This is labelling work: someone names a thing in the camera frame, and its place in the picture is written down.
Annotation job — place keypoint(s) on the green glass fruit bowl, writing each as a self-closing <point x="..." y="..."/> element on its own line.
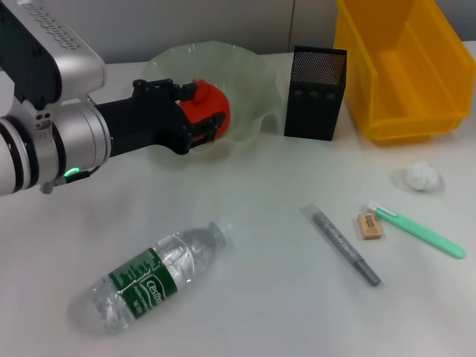
<point x="245" y="74"/>

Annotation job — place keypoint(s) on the white paper ball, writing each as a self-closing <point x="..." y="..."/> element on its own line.
<point x="422" y="175"/>

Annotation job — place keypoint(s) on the clear water bottle green label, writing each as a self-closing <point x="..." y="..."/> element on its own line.
<point x="148" y="282"/>

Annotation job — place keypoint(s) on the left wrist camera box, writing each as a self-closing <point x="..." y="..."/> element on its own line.
<point x="48" y="52"/>

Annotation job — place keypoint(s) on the tan rectangular eraser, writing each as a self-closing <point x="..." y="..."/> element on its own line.
<point x="370" y="227"/>

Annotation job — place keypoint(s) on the black mesh pen holder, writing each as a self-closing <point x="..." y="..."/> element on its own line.
<point x="312" y="111"/>

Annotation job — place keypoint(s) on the grey glitter pen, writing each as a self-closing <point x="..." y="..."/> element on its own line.
<point x="340" y="243"/>

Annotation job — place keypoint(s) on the yellow plastic storage bin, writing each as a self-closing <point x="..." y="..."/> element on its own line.
<point x="409" y="74"/>

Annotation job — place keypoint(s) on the red tomato-shaped object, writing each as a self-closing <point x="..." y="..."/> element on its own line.
<point x="210" y="100"/>

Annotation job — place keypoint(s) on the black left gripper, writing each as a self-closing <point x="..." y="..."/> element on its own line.
<point x="148" y="115"/>

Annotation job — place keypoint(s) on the mint green retractable pen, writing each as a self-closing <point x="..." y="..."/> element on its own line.
<point x="416" y="232"/>

